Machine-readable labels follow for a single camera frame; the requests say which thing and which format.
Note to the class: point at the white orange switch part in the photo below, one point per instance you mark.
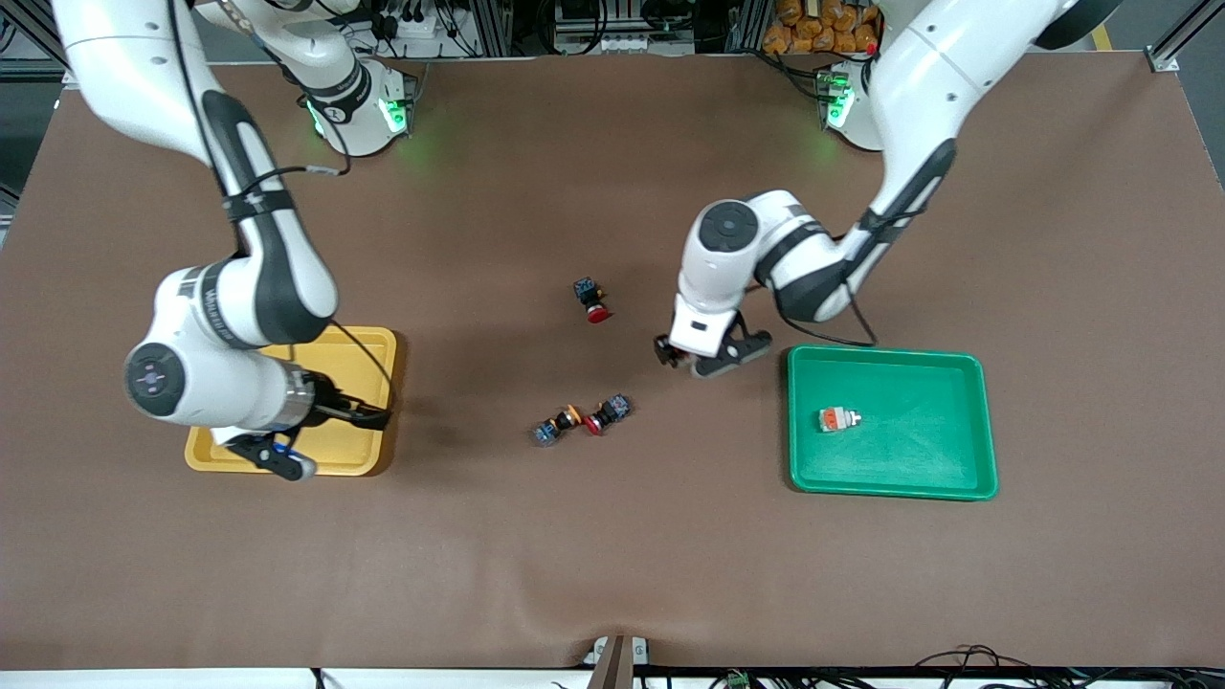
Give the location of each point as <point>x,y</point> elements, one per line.
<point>835,419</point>

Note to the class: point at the heap of orange items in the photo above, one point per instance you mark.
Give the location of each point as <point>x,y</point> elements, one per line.
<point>823,27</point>

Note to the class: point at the white power strip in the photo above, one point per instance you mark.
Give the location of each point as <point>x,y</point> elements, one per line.
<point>412,24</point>

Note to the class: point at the grey metal post bracket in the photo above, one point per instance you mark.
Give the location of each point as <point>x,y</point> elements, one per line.
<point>617,665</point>

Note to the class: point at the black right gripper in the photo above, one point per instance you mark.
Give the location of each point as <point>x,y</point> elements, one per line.
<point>330,402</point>

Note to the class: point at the black and white device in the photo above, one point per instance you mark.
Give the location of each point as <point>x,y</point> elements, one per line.
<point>603,29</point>

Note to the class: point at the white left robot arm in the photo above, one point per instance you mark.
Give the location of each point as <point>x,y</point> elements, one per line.
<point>919,86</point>

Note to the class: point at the yellow plastic tray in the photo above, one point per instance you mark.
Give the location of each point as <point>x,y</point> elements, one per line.
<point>354,455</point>

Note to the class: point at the yellow push button switch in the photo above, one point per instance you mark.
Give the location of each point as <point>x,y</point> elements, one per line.
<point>550,433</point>

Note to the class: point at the small green connector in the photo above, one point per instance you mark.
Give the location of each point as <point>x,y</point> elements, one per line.
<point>737,680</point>

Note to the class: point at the brown table cover mat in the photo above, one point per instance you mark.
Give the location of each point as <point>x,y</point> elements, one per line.
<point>612,555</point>

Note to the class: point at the red push button switch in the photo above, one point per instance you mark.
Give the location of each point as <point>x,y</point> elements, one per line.
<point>612,410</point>
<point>591,297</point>

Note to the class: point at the aluminium profile corner bracket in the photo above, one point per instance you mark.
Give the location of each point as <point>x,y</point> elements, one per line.
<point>1172,53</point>

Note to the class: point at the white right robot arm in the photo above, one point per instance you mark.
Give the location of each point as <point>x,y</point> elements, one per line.
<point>201,392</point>

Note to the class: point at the green plastic tray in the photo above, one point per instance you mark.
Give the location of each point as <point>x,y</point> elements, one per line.
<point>919,459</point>

